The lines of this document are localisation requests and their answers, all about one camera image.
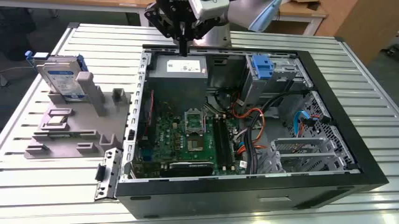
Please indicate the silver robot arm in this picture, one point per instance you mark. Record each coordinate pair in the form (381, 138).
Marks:
(216, 35)

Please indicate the black PC case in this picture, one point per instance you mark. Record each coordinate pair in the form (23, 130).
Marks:
(218, 200)

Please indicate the black graphics card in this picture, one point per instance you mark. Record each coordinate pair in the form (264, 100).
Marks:
(190, 169)

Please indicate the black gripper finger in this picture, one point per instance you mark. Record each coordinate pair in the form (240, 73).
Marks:
(162, 23)
(199, 31)

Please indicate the CPU socket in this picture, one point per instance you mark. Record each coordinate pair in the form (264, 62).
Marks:
(195, 145)

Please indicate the green RAM stick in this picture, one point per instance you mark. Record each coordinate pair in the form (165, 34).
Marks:
(67, 135)

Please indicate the grey parts rack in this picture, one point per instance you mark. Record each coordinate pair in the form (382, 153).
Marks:
(94, 130)

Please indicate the brown wooden cabinet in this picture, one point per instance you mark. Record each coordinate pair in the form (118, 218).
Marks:
(368, 23)

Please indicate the metal drive cage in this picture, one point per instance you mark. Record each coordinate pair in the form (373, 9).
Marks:
(281, 79)

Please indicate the grey power supply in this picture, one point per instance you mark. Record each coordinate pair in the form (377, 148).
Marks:
(178, 91)

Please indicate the silver CPU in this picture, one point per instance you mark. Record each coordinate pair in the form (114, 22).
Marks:
(57, 120)

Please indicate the black chair base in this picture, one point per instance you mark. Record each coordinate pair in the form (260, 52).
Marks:
(392, 49)

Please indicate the green motherboard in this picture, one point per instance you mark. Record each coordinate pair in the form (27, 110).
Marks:
(169, 140)

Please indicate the metal disk bay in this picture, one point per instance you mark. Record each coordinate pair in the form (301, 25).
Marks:
(298, 140)

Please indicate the hard disk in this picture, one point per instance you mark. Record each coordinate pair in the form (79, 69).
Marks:
(62, 79)

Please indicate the blue drive latch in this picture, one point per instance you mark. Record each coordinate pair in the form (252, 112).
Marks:
(264, 67)

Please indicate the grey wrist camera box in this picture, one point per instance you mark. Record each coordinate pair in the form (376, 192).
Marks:
(209, 10)

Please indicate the wooden workbench white frame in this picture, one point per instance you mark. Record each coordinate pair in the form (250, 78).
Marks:
(302, 10)

